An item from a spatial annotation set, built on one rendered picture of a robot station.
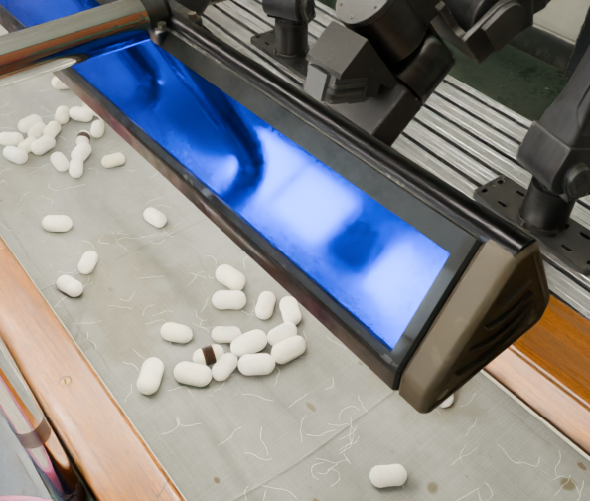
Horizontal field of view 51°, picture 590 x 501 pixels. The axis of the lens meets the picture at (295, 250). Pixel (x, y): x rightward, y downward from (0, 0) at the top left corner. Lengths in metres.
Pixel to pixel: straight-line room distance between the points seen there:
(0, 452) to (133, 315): 0.19
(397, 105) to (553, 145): 0.30
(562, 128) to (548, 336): 0.27
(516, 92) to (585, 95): 1.81
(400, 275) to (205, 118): 0.14
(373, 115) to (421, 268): 0.34
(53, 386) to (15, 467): 0.11
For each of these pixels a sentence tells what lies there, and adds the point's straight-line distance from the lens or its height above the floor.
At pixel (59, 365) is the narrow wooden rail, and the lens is 0.64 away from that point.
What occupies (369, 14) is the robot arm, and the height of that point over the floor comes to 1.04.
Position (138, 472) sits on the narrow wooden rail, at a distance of 0.56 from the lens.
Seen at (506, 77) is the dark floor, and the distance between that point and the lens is 2.70.
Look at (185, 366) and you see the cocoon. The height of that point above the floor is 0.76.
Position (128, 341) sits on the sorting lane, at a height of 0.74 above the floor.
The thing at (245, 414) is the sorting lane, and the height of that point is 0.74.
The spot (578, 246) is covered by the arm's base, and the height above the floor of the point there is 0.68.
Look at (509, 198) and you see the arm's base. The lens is 0.95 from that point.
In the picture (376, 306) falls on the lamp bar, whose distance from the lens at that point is 0.25.
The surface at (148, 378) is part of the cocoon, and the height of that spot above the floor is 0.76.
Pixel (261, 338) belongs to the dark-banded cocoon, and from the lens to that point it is 0.62.
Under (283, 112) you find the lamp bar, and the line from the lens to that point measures 0.28.
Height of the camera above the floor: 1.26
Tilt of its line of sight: 45 degrees down
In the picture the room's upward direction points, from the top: straight up
